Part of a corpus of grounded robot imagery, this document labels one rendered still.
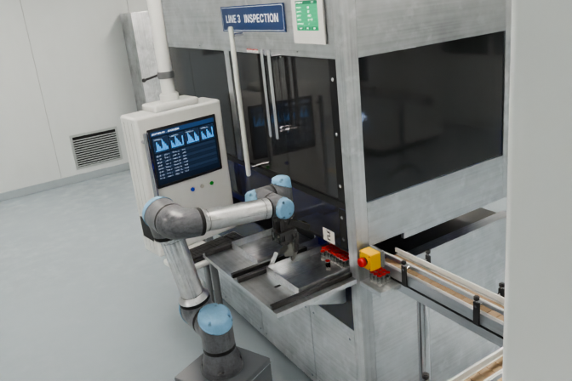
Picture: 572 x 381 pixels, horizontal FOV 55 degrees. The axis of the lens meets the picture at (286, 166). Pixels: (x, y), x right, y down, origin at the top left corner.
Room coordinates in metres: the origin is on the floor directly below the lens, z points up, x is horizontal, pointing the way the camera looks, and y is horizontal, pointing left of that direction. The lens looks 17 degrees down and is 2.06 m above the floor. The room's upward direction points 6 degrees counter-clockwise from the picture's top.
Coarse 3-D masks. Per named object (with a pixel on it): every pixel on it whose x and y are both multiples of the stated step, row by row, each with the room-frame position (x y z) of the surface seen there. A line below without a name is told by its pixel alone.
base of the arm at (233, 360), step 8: (224, 352) 1.65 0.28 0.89; (232, 352) 1.68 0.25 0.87; (208, 360) 1.66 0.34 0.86; (216, 360) 1.65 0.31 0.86; (224, 360) 1.65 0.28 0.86; (232, 360) 1.66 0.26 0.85; (240, 360) 1.69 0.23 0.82; (208, 368) 1.65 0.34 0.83; (216, 368) 1.64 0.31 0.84; (224, 368) 1.65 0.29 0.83; (232, 368) 1.65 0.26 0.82; (240, 368) 1.67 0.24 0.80; (208, 376) 1.65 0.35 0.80; (216, 376) 1.63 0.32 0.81; (224, 376) 1.63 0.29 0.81; (232, 376) 1.64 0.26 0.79
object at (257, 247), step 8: (264, 232) 2.59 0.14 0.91; (272, 232) 2.62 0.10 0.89; (240, 240) 2.52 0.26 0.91; (248, 240) 2.55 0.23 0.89; (256, 240) 2.56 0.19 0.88; (264, 240) 2.55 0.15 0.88; (304, 240) 2.51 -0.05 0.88; (312, 240) 2.44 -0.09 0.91; (240, 248) 2.42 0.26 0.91; (248, 248) 2.47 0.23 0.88; (256, 248) 2.46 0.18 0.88; (264, 248) 2.46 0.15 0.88; (272, 248) 2.45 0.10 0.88; (248, 256) 2.36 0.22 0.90; (256, 256) 2.38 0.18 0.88; (264, 256) 2.37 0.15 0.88
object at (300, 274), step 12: (312, 252) 2.33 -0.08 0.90; (276, 264) 2.23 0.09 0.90; (288, 264) 2.26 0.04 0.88; (300, 264) 2.25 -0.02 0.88; (312, 264) 2.24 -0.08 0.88; (324, 264) 2.23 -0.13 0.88; (336, 264) 2.22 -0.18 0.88; (276, 276) 2.14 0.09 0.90; (288, 276) 2.15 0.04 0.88; (300, 276) 2.14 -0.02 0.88; (312, 276) 2.13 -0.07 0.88; (324, 276) 2.12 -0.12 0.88; (300, 288) 1.99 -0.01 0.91
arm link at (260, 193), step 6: (264, 186) 2.01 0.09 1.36; (270, 186) 2.00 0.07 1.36; (252, 192) 1.96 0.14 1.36; (258, 192) 1.96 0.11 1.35; (264, 192) 1.94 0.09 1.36; (270, 192) 1.93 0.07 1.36; (276, 192) 1.99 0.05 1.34; (246, 198) 1.97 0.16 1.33; (252, 198) 1.94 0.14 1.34; (258, 198) 1.94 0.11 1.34
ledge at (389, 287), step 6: (360, 282) 2.06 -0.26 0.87; (366, 282) 2.04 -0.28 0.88; (372, 282) 2.04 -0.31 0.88; (390, 282) 2.02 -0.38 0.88; (396, 282) 2.02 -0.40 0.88; (366, 288) 2.02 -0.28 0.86; (372, 288) 1.99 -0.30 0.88; (378, 288) 1.98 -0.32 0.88; (384, 288) 1.98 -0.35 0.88; (390, 288) 1.97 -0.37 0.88; (396, 288) 1.99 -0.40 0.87; (378, 294) 1.96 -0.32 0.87; (384, 294) 1.96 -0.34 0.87
